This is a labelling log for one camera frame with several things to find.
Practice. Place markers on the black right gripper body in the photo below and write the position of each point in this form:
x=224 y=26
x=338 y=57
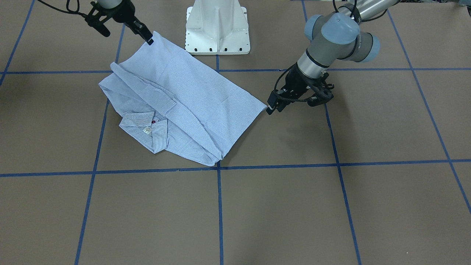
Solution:
x=123 y=11

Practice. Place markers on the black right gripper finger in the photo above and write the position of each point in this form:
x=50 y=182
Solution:
x=139 y=28

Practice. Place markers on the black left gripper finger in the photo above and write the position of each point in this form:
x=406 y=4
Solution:
x=276 y=103

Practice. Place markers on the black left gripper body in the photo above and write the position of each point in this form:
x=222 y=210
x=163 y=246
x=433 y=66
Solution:
x=296 y=81

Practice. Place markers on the light blue striped shirt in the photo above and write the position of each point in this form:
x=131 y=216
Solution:
x=168 y=100

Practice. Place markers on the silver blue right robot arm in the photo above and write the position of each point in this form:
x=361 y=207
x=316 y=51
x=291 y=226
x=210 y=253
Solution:
x=121 y=11

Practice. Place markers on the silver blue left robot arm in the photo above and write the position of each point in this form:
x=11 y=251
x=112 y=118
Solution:
x=336 y=36

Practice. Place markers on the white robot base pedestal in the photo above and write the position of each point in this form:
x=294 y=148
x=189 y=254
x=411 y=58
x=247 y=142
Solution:
x=217 y=27

